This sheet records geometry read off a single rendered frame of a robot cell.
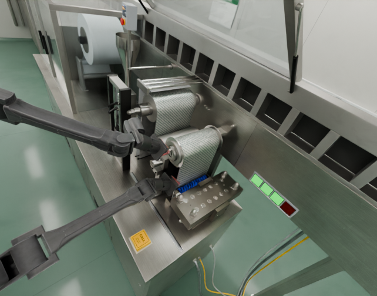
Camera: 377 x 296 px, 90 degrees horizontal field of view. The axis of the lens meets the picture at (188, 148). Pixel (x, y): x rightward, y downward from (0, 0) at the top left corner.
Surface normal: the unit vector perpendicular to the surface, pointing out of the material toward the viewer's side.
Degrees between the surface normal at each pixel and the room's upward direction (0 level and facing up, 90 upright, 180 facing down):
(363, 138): 90
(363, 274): 90
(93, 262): 0
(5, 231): 0
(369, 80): 90
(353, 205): 90
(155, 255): 0
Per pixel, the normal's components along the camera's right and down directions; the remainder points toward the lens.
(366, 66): -0.77, 0.29
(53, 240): 0.57, -0.50
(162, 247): 0.21, -0.73
